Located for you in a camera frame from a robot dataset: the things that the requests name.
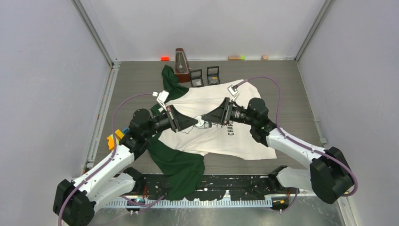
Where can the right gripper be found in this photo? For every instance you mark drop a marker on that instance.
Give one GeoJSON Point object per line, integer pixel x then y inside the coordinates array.
{"type": "Point", "coordinates": [225, 111]}

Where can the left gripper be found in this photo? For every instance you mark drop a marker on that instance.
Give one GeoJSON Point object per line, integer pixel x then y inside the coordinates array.
{"type": "Point", "coordinates": [174, 117]}

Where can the green and white t-shirt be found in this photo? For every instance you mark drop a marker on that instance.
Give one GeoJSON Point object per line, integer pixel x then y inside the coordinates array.
{"type": "Point", "coordinates": [180, 155]}

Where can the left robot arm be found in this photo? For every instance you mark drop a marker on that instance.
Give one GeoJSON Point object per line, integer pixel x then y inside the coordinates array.
{"type": "Point", "coordinates": [77, 201]}

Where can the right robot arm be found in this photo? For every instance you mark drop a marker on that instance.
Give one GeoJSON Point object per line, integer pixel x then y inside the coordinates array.
{"type": "Point", "coordinates": [327, 172]}

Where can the black box with gold brooch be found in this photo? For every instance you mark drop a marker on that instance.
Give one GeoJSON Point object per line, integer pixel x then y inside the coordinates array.
{"type": "Point", "coordinates": [213, 75]}

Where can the black box with blue brooch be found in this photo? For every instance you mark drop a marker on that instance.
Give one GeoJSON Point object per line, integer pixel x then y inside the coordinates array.
{"type": "Point", "coordinates": [196, 78]}

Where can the brown wooden metronome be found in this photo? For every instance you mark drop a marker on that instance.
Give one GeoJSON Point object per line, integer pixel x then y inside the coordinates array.
{"type": "Point", "coordinates": [182, 69]}

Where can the tan and green block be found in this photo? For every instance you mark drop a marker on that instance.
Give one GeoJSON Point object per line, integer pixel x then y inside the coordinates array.
{"type": "Point", "coordinates": [238, 57]}

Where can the pile of colourful toy bricks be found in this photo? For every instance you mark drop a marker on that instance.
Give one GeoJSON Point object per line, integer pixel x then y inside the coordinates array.
{"type": "Point", "coordinates": [114, 139]}

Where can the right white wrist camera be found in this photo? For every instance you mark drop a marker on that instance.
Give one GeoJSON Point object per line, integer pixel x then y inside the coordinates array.
{"type": "Point", "coordinates": [233, 90]}

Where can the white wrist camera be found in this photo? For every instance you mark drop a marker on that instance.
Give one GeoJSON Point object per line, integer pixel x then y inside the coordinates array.
{"type": "Point", "coordinates": [233, 90]}
{"type": "Point", "coordinates": [161, 98]}

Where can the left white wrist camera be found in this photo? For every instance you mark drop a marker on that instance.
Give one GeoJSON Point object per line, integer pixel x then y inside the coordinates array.
{"type": "Point", "coordinates": [161, 98]}

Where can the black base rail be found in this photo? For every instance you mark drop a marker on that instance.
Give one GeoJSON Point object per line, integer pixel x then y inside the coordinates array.
{"type": "Point", "coordinates": [211, 187]}

